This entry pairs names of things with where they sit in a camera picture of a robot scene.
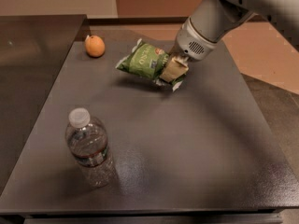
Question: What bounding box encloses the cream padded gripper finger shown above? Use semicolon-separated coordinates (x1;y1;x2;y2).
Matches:
160;55;189;83

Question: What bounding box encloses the green jalapeno chip bag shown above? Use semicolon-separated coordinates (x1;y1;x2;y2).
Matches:
116;39;188;91

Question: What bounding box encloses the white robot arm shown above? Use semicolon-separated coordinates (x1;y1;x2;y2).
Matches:
172;0;299;90

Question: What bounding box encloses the clear plastic water bottle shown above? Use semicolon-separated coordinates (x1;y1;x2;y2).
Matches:
64;107;116;188

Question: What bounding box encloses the orange fruit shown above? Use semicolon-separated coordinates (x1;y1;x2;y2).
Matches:
85;35;106;58

